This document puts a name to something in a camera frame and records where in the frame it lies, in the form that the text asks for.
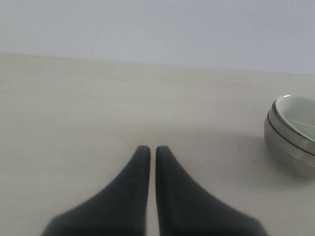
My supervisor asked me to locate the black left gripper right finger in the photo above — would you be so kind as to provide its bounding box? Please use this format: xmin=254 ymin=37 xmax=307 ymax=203
xmin=156 ymin=146 xmax=267 ymax=236

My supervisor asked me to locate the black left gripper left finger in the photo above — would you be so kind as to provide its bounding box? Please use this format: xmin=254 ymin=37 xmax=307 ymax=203
xmin=42 ymin=146 xmax=151 ymax=236

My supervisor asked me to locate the large stainless steel bowl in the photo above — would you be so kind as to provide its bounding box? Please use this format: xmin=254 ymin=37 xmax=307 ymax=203
xmin=264 ymin=117 xmax=315 ymax=179

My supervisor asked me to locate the small ribbed steel bowl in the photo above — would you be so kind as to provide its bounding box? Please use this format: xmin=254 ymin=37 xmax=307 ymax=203
xmin=267 ymin=101 xmax=315 ymax=155

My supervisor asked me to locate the white ceramic floral bowl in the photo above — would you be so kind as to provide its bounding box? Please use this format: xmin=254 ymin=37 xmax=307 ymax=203
xmin=275 ymin=95 xmax=315 ymax=142

